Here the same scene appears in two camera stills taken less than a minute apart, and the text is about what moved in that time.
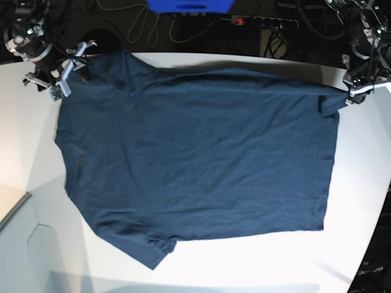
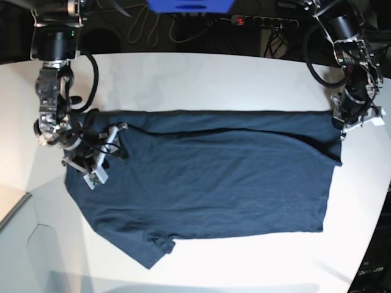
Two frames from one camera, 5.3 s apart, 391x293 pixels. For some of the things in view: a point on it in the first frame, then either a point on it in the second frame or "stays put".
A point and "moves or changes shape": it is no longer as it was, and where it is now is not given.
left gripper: x=53 y=70 → x=87 y=154
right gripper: x=360 y=82 → x=355 y=112
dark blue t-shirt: x=153 y=155 moves or changes shape
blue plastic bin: x=190 y=6 stays put
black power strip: x=259 y=21 stays put
